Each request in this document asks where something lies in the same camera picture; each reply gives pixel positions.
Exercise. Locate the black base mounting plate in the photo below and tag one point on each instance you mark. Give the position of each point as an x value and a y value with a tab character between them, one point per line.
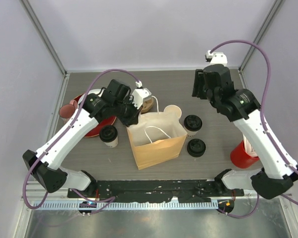
159	191

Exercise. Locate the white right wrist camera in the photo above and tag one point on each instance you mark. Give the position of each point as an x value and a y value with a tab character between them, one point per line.
216	58

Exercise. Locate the stack of black cup lids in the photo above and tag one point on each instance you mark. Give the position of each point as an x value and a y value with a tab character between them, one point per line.
196	148

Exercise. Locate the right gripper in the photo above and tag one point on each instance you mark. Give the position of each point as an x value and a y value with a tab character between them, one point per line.
198	82

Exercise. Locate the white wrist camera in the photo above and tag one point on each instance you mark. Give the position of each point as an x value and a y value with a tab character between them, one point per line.
140	95
216	58

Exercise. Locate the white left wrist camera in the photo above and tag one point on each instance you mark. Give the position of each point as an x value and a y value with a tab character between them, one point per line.
140	95

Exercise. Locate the dark red round tray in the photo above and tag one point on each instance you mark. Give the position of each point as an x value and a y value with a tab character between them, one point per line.
95	132

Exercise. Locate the brown paper takeout bag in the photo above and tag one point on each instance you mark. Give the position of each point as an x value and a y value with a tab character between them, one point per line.
157	138

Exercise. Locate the red cup of straws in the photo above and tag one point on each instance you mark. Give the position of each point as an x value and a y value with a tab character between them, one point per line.
240	158

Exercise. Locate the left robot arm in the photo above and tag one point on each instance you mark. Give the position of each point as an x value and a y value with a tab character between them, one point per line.
116	100

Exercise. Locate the pink glass mug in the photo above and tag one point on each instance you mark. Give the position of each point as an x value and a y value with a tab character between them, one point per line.
67	111

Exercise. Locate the white paper cup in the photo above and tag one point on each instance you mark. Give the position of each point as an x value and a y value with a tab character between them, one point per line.
192	127
112	144

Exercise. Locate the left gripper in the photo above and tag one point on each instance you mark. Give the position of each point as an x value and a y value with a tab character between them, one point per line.
133	119

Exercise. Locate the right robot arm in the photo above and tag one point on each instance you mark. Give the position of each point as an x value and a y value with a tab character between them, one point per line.
280	170

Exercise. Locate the white paper plate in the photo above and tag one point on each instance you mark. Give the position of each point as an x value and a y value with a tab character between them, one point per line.
95	91

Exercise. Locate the brown cardboard cup carrier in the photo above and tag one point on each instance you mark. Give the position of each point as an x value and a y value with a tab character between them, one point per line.
147	105

